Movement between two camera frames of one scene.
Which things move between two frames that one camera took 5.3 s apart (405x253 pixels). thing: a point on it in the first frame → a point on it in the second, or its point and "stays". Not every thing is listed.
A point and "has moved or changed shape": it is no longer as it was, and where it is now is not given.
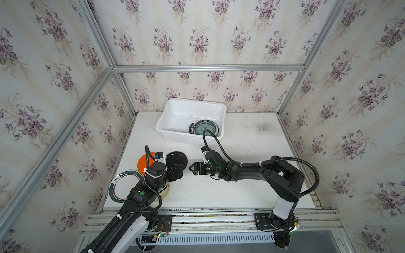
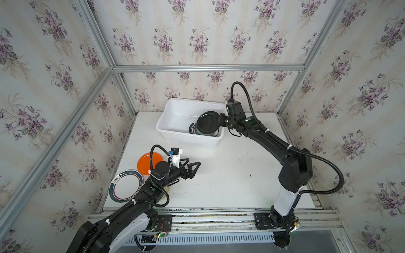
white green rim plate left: [121, 185] stays
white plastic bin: [179, 113] stays
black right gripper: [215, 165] → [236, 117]
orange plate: [142, 163] stays
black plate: [176, 157] has moved or changed shape
